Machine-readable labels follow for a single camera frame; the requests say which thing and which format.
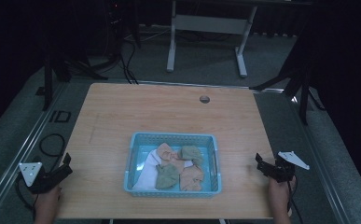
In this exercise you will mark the grey metal stand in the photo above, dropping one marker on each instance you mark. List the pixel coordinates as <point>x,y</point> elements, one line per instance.
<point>209,24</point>

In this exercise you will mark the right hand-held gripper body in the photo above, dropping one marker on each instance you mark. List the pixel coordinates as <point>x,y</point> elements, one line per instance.
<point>285,168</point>

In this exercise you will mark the blue plastic basket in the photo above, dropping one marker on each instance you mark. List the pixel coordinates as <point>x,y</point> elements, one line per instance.
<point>134,183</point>

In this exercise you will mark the peach sock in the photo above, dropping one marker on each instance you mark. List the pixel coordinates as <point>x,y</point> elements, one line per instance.
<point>191,179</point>
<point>167,154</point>

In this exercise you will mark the person's right hand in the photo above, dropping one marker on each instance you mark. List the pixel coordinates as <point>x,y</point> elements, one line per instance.
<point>279,194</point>

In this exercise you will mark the person's left hand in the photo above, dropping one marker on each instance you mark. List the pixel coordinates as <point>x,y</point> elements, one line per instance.
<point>48,199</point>

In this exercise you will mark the white sock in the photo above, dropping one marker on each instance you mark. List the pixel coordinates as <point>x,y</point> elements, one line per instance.
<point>148,174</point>

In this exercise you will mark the green sock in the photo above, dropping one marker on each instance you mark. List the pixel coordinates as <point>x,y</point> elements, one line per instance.
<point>167,177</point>
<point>191,153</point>

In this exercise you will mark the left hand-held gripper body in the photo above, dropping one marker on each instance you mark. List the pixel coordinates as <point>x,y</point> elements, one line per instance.
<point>41,182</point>

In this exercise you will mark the round table grommet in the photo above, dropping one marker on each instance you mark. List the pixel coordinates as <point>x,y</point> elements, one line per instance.
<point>204,99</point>

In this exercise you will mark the black metal stand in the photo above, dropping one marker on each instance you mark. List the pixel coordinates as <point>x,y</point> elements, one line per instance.
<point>302,84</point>
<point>49,77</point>

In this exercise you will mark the metal floor rail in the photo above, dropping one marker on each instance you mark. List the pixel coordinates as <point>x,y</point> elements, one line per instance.
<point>19,155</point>
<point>319,161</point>

